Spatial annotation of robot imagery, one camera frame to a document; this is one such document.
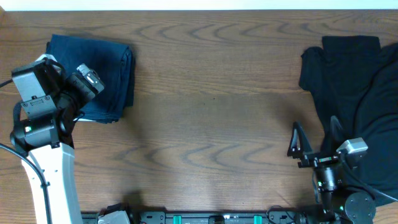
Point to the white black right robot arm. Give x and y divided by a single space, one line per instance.
337 200

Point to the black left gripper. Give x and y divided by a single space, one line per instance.
86 94

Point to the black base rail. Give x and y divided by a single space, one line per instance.
123 214

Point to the dark blue shorts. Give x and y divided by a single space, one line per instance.
113 62

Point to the black garment pile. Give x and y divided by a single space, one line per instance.
355 79

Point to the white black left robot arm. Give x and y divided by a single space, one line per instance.
42 134

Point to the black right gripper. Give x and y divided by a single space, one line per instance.
305 154

